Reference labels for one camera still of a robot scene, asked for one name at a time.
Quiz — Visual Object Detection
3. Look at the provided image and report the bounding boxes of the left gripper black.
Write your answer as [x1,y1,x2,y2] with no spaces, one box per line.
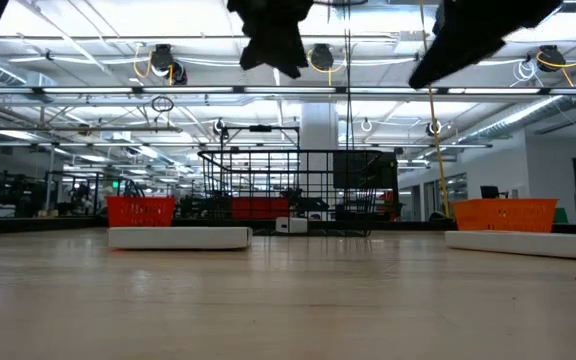
[226,0,314,80]

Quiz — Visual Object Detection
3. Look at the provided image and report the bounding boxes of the hanging black cable loop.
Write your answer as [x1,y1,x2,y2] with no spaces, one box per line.
[150,95,175,114]

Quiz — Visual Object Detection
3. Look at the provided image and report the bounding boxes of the small white box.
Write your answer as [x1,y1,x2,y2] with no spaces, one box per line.
[275,216,309,235]

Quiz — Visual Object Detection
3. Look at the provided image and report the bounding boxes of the black wire basket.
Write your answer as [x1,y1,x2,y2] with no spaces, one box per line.
[197,148,389,238]

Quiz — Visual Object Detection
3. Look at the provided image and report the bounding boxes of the yellow hanging cable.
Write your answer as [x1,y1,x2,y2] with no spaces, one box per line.
[417,0,452,219]

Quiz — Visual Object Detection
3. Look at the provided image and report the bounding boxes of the background robot workstation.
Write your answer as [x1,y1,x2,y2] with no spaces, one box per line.
[0,167,104,219]

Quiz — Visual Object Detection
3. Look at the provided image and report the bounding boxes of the orange plastic basket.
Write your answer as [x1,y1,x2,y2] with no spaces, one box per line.
[451,198,560,234]

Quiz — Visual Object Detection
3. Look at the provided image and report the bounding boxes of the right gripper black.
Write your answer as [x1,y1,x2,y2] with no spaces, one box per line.
[407,0,564,90]

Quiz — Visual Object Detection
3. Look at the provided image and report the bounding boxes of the red plastic basket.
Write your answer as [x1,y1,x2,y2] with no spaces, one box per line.
[106,195,177,229]

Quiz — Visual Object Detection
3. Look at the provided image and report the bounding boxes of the white cardboard box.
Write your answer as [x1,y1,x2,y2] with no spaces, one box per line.
[107,226,254,251]
[444,230,576,261]

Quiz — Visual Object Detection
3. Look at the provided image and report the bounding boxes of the black aluminium table frame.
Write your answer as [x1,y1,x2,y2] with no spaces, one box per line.
[0,215,576,236]

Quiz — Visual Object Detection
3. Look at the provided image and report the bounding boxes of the red background crate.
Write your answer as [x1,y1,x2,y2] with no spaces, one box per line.
[228,196,292,221]

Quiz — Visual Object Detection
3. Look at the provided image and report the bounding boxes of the black background screen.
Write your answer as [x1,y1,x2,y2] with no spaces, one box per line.
[332,151,400,190]

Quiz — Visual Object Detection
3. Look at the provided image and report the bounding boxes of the black desk monitor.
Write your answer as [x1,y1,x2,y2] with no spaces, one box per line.
[480,185,509,200]

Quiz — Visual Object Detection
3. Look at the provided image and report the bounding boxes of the black ceiling cable reel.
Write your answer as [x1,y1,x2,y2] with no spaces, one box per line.
[535,44,576,74]
[307,43,344,86]
[134,43,189,86]

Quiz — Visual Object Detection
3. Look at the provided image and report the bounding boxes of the black background rig frame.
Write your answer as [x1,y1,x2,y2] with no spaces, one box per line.
[220,124,301,151]

